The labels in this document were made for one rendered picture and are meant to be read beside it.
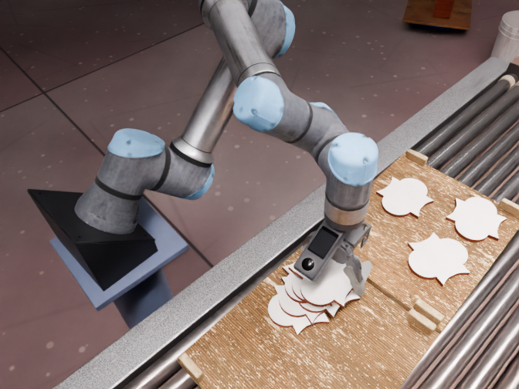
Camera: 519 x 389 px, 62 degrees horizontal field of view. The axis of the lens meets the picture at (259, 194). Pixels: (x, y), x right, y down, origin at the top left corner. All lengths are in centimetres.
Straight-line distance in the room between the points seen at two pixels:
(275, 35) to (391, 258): 57
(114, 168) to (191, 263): 121
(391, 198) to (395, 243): 13
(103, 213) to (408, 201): 75
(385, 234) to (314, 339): 33
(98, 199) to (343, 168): 61
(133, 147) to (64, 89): 257
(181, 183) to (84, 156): 186
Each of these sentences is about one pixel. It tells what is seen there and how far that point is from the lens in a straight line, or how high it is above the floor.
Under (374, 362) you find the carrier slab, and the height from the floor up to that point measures 94.
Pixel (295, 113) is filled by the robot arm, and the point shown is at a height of 139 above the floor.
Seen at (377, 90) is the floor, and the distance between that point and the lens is 321.
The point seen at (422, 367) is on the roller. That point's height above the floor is 92.
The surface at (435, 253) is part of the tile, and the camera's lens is 109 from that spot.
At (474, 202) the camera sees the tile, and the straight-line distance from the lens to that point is 123.
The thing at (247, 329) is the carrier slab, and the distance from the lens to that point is 96.
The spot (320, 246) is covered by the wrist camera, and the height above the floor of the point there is 115.
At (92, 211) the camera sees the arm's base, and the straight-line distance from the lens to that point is 108.
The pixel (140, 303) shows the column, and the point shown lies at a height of 68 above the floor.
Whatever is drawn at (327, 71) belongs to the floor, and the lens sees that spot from 337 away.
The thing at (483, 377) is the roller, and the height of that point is 92.
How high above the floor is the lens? 180
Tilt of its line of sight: 48 degrees down
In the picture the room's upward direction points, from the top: 3 degrees counter-clockwise
